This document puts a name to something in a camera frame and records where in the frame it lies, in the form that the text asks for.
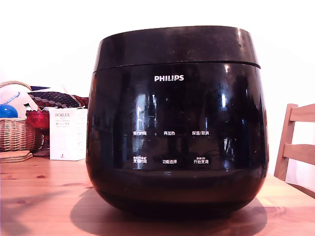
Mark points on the black Philips rice cooker body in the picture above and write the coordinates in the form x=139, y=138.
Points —
x=177, y=113

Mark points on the black rice cooker lid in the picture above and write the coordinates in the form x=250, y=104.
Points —
x=177, y=46

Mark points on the white bag with blue stripe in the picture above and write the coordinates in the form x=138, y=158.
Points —
x=10, y=95

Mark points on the blue ball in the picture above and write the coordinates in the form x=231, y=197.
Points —
x=8, y=111

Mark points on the woven wicker basket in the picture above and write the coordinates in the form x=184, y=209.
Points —
x=14, y=135

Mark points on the red glass bowl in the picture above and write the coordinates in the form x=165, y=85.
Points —
x=37, y=120

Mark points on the wooden chair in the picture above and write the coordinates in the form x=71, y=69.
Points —
x=295, y=150

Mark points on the white Porlex box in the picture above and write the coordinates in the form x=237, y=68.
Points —
x=64, y=137

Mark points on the stack of cork coasters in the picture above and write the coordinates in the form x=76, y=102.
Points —
x=14, y=156

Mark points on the dark patterned cloth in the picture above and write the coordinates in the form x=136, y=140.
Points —
x=54, y=98

